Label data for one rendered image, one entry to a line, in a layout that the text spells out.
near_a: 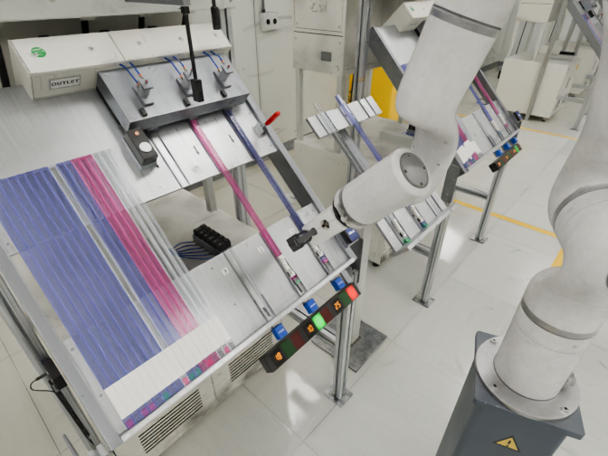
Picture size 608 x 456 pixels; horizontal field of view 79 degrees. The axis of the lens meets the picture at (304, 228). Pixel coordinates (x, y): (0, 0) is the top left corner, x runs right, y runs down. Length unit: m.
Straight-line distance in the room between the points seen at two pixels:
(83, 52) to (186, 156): 0.29
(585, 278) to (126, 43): 0.98
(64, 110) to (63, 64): 0.10
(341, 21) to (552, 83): 3.65
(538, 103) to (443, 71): 4.71
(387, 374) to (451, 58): 1.38
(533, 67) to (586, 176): 4.52
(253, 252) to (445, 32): 0.62
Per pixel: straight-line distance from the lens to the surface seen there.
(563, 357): 0.81
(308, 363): 1.71
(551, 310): 0.74
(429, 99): 0.55
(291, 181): 1.08
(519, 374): 0.85
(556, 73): 5.15
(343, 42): 1.84
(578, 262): 0.63
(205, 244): 1.27
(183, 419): 1.47
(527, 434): 0.94
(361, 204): 0.63
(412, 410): 1.64
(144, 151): 0.89
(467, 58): 0.54
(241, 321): 0.86
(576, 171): 0.70
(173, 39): 1.07
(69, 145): 0.93
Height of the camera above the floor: 1.37
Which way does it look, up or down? 34 degrees down
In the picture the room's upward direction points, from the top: straight up
